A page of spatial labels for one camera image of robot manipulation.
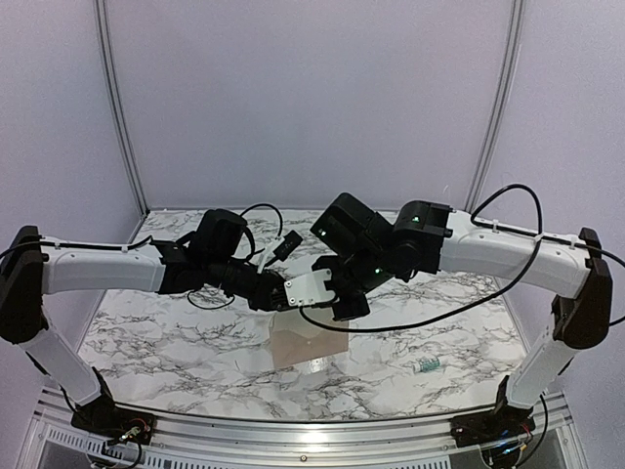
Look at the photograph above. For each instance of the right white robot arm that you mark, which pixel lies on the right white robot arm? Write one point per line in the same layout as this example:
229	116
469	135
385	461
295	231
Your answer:
570	266

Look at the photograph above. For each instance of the left aluminium corner post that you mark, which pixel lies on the left aluminium corner post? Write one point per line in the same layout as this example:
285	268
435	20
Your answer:
117	109

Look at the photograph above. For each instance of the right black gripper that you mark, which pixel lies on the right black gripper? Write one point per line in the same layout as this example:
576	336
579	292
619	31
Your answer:
356	310

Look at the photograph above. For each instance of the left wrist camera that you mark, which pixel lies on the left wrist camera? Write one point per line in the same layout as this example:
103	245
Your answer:
279	250

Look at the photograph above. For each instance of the aluminium front rail frame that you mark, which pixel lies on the aluminium front rail frame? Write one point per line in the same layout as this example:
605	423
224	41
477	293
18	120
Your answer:
194	441

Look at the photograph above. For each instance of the aluminium corner post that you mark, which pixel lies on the aluminium corner post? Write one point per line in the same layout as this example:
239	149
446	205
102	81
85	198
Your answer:
117	109
504	85

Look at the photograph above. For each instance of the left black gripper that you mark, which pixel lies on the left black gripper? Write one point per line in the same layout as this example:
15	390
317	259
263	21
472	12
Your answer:
264	296

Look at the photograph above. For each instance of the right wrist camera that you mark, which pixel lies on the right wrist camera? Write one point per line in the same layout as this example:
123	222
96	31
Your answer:
311	289

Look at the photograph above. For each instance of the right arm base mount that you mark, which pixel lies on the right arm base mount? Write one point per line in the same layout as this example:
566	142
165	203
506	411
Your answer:
502	422

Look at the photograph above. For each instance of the right aluminium corner post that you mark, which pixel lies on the right aluminium corner post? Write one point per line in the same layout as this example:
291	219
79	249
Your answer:
504	85

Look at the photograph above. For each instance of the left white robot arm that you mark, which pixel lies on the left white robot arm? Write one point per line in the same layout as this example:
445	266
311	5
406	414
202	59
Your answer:
35	267

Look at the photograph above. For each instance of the small green white sticker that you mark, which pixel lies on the small green white sticker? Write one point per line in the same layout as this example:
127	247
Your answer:
422	365

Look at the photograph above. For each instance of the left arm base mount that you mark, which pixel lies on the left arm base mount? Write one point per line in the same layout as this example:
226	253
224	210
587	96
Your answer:
104	417

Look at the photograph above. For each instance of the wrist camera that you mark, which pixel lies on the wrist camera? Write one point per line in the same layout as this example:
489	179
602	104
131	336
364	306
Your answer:
279	250
311	289

